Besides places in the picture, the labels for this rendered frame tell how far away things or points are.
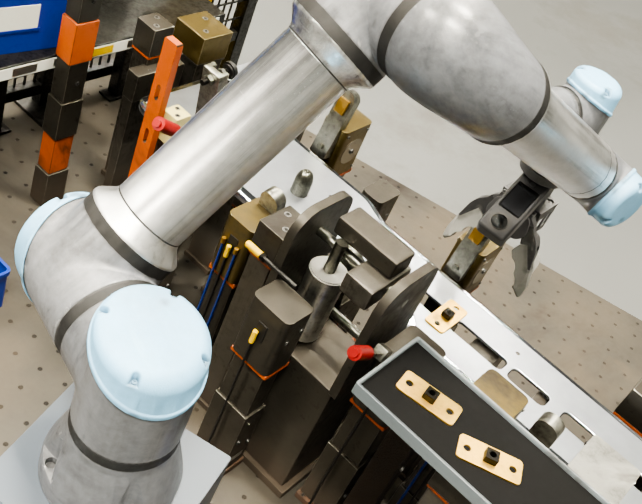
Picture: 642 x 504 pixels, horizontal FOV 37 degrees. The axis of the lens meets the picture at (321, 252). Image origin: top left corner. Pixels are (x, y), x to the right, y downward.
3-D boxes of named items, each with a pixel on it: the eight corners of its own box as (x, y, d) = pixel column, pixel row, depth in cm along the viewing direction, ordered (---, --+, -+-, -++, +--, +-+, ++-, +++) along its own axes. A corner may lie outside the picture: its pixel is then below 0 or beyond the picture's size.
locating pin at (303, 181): (308, 201, 167) (320, 172, 163) (296, 206, 165) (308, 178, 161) (295, 190, 168) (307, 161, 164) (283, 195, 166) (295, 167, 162)
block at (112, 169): (151, 180, 202) (185, 63, 183) (108, 197, 193) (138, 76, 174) (142, 172, 203) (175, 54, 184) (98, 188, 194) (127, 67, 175)
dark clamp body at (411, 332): (356, 498, 161) (450, 354, 136) (312, 537, 152) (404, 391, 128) (325, 468, 163) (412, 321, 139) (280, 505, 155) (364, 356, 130)
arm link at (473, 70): (533, 33, 77) (672, 182, 118) (453, -39, 83) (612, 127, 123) (434, 137, 80) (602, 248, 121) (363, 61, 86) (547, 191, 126)
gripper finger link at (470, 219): (459, 228, 154) (506, 214, 148) (440, 239, 150) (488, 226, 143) (452, 210, 154) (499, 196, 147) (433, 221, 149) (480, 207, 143)
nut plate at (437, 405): (462, 410, 118) (466, 404, 117) (450, 427, 115) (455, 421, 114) (407, 370, 120) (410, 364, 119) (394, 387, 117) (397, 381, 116)
